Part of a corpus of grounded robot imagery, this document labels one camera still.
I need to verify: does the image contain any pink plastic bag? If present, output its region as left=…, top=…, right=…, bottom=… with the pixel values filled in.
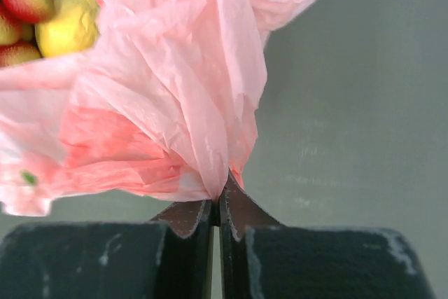
left=1, top=0, right=315, bottom=216

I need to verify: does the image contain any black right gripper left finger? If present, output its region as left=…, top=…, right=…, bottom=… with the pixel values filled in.
left=1, top=201, right=212, bottom=298

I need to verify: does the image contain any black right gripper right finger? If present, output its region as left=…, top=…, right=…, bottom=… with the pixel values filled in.
left=218, top=175, right=435, bottom=298

